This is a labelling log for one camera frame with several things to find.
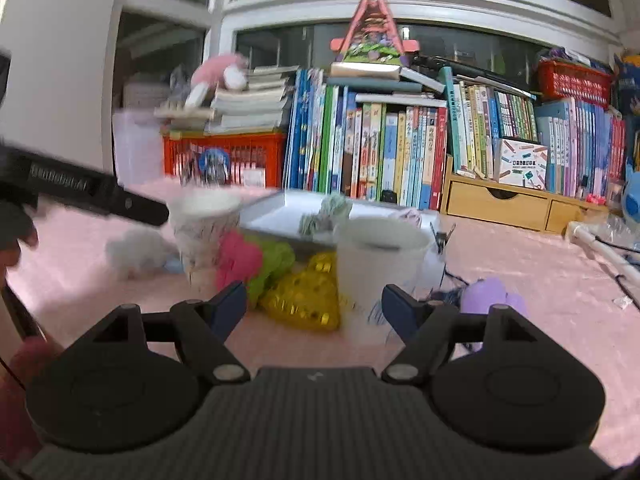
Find purple soft scrunchie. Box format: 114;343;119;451
460;278;527;316

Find pink scrunchie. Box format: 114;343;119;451
215;231;262;290

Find white cotton fluff ball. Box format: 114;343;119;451
105;229;178;280

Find green scrunchie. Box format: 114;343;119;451
245;235;295;309

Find green white patterned cloth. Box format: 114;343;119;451
298;193;352;237

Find person's left hand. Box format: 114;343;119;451
0;202;39;278

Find black binder clip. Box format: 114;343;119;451
431;223;457;255

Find plain white paper cup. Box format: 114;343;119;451
334;217;434;326

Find pink tablecloth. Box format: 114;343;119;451
9;208;639;466

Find translucent plastic bin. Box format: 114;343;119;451
112;108;164;186

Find drawn-on paper cup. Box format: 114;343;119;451
168;188;242;289

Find grey cardboard box tray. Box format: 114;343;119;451
240;190;442;255

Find wooden drawer organizer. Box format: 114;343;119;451
439;156;608;234

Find miniature black bicycle model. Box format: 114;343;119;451
175;146;231;186

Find row of upright books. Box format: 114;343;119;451
282;58;538;210

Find red plastic crate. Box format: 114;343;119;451
162;131;286;188

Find white patterned box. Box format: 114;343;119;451
494;139;548;190

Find pink white plush toy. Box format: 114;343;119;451
184;54;248;110

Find stack of lying books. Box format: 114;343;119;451
154;66;297;134

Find right row of books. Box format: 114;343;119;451
534;98;626;205

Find blue Stitch plush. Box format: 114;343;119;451
622;159;640;232

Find small red basket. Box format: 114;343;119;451
536;60;613;107

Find pink triangular toy house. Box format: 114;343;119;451
330;0;420;67

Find white tube with cable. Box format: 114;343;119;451
565;221;639;309

